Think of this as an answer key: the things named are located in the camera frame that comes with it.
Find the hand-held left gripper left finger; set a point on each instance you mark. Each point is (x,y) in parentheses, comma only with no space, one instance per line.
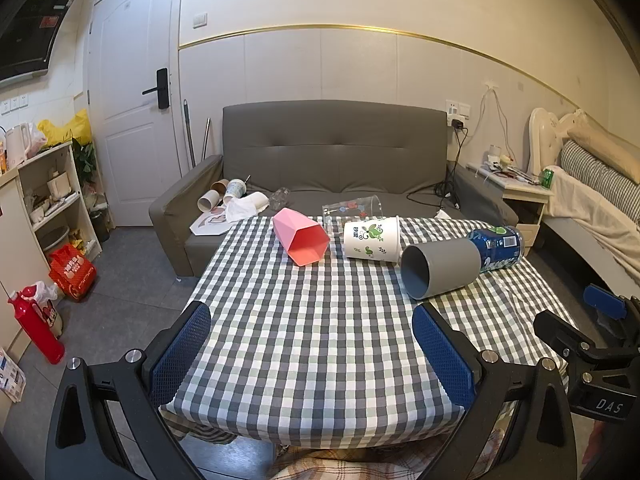
(182,355)

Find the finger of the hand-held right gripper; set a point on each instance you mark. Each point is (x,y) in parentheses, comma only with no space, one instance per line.
(557,327)
(602,301)

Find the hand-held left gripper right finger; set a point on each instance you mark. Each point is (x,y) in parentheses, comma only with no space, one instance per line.
(442,355)

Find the grey cup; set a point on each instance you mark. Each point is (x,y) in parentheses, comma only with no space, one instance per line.
(450,265)

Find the white cup green leaf print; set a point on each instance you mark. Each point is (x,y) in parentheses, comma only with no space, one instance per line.
(370,240)

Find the plain white paper cup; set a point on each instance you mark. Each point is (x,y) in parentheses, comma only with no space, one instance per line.
(209,201)
(260,200)

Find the pink hexagonal cup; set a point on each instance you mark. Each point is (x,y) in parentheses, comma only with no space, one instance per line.
(300,240)

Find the white paper cup blue print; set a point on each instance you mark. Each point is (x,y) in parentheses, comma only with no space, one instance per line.
(234,191)

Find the brown paper cup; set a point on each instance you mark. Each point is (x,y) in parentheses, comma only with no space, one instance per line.
(219,186)

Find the clear printed glass cup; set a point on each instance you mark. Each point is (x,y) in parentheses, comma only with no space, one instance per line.
(350,208)

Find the bed with striped pillow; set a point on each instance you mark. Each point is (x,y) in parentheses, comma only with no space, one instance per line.
(590,215)

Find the white nightstand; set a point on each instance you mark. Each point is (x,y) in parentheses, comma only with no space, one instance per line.
(525,205)

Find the checkered tablecloth table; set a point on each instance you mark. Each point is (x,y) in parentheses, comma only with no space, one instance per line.
(310,335)

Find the striped grey pillow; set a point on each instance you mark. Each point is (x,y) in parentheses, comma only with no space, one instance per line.
(595,170)

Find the white printed paper bag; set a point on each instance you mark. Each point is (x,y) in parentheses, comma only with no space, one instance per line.
(210,224)

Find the green drink can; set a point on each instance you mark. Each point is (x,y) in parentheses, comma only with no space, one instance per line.
(547,178)

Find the red shopping bag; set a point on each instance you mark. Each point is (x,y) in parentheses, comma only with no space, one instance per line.
(72,272)

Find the white red plastic bag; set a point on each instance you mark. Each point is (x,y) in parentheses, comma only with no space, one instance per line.
(50,310)

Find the red fire extinguisher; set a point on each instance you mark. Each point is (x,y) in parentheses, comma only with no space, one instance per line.
(42,330)

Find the beige pillow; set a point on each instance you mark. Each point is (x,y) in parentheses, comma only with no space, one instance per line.
(605,147)

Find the dark trash bin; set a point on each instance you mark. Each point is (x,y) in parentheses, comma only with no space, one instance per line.
(100,225)

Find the white crumpled tissue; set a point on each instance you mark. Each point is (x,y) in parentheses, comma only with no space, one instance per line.
(241,210)

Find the white printed carton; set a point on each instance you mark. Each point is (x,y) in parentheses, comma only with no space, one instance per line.
(11,375)

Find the grey plastic basin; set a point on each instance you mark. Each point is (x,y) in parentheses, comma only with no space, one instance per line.
(52,239)

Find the white bed headboard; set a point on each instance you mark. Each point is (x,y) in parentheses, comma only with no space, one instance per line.
(545,135)

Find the white door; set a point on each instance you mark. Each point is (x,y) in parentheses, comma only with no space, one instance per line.
(130,160)

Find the white shelf unit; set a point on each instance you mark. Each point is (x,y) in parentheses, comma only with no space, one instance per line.
(22,220)

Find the green houseplant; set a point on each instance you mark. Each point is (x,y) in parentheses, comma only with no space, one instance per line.
(87,165)

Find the silver pole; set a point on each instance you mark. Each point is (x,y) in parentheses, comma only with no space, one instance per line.
(206,137)

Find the black charger plug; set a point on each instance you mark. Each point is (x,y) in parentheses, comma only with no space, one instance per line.
(458,123)

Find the grey sofa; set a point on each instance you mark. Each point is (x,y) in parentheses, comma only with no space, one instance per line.
(325,160)

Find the yellow plastic bag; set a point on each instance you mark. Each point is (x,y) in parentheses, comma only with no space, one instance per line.
(62,130)

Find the white electric kettle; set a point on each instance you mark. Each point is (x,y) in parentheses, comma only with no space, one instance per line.
(16,147)

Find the black range hood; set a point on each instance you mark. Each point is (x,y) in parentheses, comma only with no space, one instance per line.
(27,40)

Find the white wall outlet panel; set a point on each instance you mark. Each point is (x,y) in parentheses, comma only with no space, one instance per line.
(458,110)

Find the white wall switch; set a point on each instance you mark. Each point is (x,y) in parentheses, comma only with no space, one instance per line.
(200,20)

